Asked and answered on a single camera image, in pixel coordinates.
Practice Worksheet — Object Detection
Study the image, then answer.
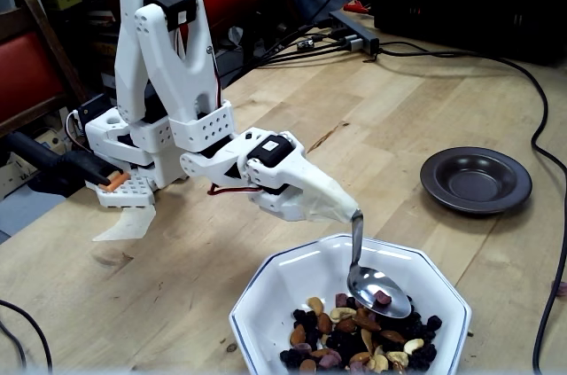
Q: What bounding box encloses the thick black cable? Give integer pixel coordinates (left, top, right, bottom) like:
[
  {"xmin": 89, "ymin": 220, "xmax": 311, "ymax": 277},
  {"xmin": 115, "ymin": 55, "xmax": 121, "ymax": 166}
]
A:
[{"xmin": 362, "ymin": 40, "xmax": 567, "ymax": 374}]

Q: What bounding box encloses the white octagonal bowl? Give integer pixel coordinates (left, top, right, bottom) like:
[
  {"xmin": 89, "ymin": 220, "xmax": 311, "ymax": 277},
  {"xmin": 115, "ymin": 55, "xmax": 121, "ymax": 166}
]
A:
[{"xmin": 229, "ymin": 232, "xmax": 471, "ymax": 375}]

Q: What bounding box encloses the metal spoon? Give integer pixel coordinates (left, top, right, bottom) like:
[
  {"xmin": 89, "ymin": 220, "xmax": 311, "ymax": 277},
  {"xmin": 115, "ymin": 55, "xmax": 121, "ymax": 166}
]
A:
[{"xmin": 346, "ymin": 208, "xmax": 413, "ymax": 320}]

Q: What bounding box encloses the thin black cable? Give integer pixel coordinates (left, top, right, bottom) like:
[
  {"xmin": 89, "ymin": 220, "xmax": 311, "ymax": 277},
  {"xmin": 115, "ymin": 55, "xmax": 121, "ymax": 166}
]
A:
[
  {"xmin": 0, "ymin": 299, "xmax": 54, "ymax": 374},
  {"xmin": 0, "ymin": 319, "xmax": 27, "ymax": 371}
]

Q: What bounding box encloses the white printed cardboard box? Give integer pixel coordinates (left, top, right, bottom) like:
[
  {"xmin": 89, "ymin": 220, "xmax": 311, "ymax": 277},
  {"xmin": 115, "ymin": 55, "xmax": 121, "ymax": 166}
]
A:
[{"xmin": 0, "ymin": 151, "xmax": 45, "ymax": 199}]

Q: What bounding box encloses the beige masking tape wrap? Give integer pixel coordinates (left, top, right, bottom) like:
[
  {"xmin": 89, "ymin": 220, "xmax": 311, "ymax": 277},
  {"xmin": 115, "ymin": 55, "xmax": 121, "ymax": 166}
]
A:
[{"xmin": 300, "ymin": 166, "xmax": 359, "ymax": 224}]

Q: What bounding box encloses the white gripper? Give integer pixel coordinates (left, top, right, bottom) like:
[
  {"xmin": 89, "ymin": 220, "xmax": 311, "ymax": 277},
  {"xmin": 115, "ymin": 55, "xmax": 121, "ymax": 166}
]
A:
[{"xmin": 245, "ymin": 153, "xmax": 331, "ymax": 223}]

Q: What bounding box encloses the black usb cable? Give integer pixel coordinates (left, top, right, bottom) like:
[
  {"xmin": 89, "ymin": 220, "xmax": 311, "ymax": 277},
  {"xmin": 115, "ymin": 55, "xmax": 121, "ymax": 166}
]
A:
[
  {"xmin": 221, "ymin": 37, "xmax": 355, "ymax": 83},
  {"xmin": 260, "ymin": 18, "xmax": 338, "ymax": 59}
]

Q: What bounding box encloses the brown round plate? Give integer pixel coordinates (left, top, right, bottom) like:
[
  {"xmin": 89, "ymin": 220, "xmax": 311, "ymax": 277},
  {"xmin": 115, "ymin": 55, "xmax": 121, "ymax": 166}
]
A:
[{"xmin": 419, "ymin": 146, "xmax": 533, "ymax": 216}]

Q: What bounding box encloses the black clamp orange tip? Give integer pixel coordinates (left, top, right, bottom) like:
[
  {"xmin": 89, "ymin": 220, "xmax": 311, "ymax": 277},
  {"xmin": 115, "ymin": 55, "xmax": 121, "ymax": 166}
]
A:
[{"xmin": 0, "ymin": 130, "xmax": 132, "ymax": 199}]

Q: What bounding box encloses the beige tape sheet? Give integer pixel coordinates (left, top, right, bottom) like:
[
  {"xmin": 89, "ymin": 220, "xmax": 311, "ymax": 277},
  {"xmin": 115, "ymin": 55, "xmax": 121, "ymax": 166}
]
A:
[{"xmin": 91, "ymin": 204, "xmax": 157, "ymax": 243}]

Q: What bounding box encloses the dark grey usb hub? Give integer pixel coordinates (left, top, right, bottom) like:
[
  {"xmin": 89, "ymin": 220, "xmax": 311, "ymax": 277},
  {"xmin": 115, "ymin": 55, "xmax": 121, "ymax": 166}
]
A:
[{"xmin": 330, "ymin": 9, "xmax": 382, "ymax": 57}]

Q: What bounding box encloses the trail mix pile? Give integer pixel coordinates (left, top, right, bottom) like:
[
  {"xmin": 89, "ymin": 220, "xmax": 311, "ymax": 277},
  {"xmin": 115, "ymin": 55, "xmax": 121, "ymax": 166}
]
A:
[{"xmin": 278, "ymin": 293, "xmax": 444, "ymax": 374}]

